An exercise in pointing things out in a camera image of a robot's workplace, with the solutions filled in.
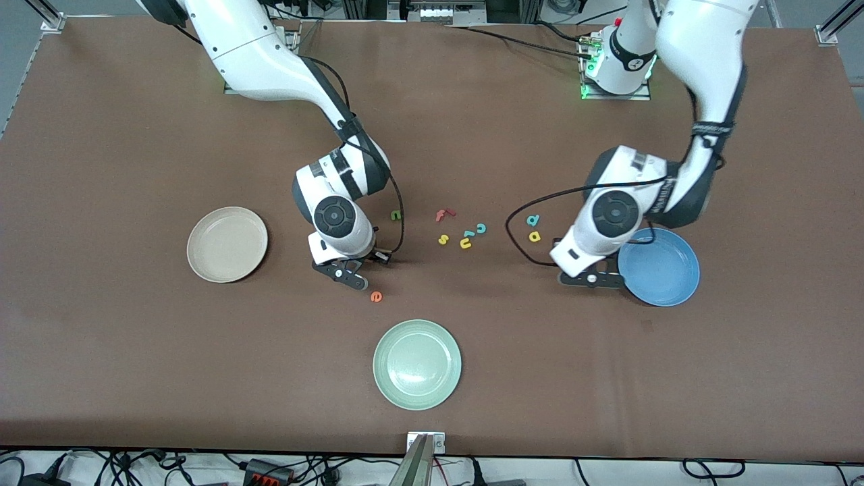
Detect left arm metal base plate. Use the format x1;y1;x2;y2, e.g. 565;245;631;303
579;30;653;102

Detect black cable on table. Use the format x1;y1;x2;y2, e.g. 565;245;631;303
532;20;595;45
442;22;598;61

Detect blue plate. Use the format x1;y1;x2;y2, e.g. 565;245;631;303
618;227;701;308

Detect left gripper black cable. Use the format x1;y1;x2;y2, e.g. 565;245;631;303
506;177;670;268

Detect pale green plate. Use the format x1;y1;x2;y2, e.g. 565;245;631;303
373;319;462;411

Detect black red power strip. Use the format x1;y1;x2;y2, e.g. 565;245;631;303
244;459;292;485

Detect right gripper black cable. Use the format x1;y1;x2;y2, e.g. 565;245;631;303
300;55;406;265

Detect metal camera mast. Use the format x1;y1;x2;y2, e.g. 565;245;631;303
388;432;446;486

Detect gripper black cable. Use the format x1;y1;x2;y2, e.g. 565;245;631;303
300;55;406;265
506;177;670;268

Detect brown plate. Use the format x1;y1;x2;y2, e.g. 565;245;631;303
187;207;269;284

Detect metal frame device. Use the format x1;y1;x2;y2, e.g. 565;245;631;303
388;0;488;26

